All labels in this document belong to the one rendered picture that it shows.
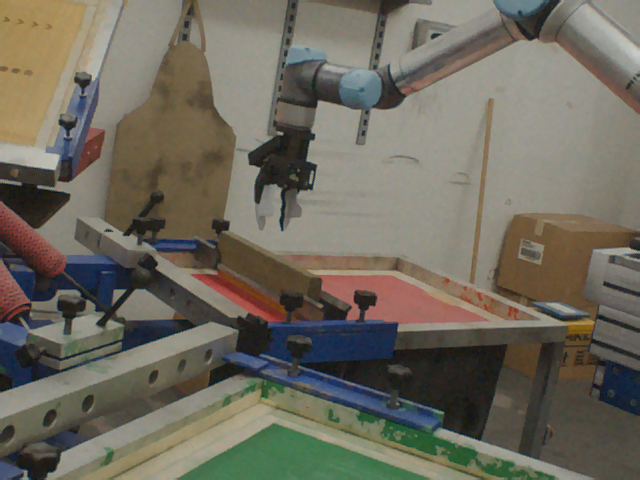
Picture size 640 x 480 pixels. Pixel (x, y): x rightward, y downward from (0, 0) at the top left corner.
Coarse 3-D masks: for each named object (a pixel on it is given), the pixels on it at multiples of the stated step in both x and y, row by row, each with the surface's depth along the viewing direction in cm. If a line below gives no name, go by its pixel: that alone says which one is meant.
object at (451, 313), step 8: (240, 304) 197; (248, 304) 198; (256, 304) 199; (264, 304) 200; (416, 304) 222; (424, 304) 223; (432, 304) 224; (440, 304) 225; (256, 312) 193; (264, 312) 194; (272, 312) 195; (280, 312) 196; (432, 312) 217; (440, 312) 218; (448, 312) 219; (456, 312) 220; (464, 312) 222; (472, 312) 223; (272, 320) 190; (280, 320) 191; (448, 320) 212; (456, 320) 214; (464, 320) 215; (472, 320) 216; (480, 320) 217; (488, 320) 218
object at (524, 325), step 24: (192, 264) 220; (312, 264) 238; (336, 264) 242; (360, 264) 247; (384, 264) 251; (408, 264) 250; (456, 288) 235; (480, 288) 232; (504, 312) 222; (528, 312) 217; (408, 336) 186; (432, 336) 190; (456, 336) 194; (480, 336) 197; (504, 336) 201; (528, 336) 205; (552, 336) 210
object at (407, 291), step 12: (192, 276) 213; (204, 276) 214; (216, 276) 216; (324, 276) 233; (336, 276) 235; (348, 276) 237; (360, 276) 240; (372, 276) 242; (384, 276) 244; (216, 288) 206; (228, 288) 208; (240, 288) 209; (384, 288) 231; (396, 288) 234; (408, 288) 236; (420, 288) 238; (240, 300) 200; (252, 300) 202; (408, 300) 224; (420, 300) 226; (432, 300) 228
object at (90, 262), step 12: (72, 264) 173; (84, 264) 174; (96, 264) 176; (108, 264) 177; (120, 264) 178; (60, 276) 172; (72, 276) 174; (84, 276) 175; (96, 276) 176; (120, 276) 179; (60, 288) 173; (72, 288) 174; (96, 288) 177; (120, 288) 179
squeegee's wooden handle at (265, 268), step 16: (224, 240) 211; (240, 240) 206; (224, 256) 211; (240, 256) 205; (256, 256) 200; (272, 256) 196; (240, 272) 205; (256, 272) 200; (272, 272) 195; (288, 272) 190; (304, 272) 187; (272, 288) 195; (288, 288) 190; (304, 288) 186; (320, 288) 186
